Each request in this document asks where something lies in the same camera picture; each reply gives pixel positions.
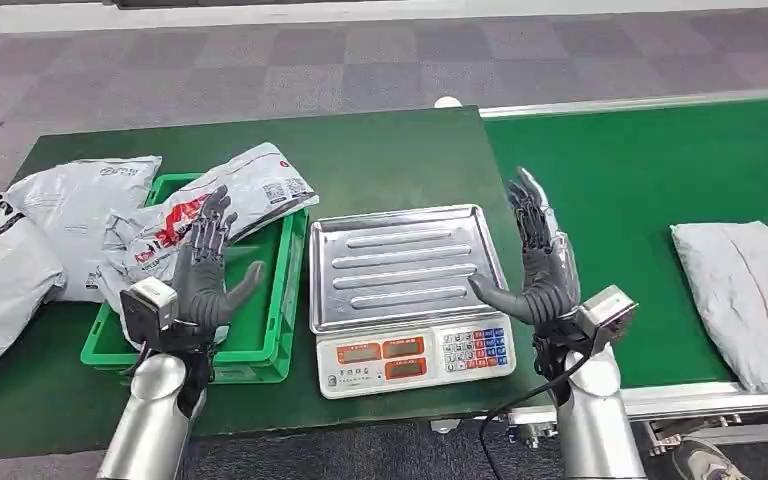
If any green conveyor belt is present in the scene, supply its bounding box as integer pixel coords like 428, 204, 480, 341
479, 84, 768, 460

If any green plastic crate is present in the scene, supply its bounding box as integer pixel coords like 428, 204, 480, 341
80, 173, 310, 386

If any smooth grey parcel red print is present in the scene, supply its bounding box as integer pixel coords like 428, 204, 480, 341
670, 221, 768, 394

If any parcel bag red print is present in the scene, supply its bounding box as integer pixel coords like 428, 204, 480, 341
95, 142, 320, 347

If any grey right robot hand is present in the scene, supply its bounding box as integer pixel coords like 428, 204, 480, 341
468, 166, 583, 328

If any white scale with steel tray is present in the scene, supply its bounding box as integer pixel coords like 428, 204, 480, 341
308, 203, 518, 401

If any black cable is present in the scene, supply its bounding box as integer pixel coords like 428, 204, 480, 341
478, 357, 599, 480

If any plain grey parcel bag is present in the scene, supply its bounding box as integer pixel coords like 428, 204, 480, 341
7, 156, 163, 305

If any grey shoe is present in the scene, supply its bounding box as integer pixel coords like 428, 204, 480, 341
671, 437, 750, 480

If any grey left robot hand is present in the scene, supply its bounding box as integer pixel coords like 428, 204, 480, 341
170, 185, 267, 331

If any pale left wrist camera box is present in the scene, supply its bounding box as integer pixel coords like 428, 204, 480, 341
118, 276, 181, 353

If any grey parcel bag black print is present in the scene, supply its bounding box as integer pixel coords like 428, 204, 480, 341
0, 193, 68, 393

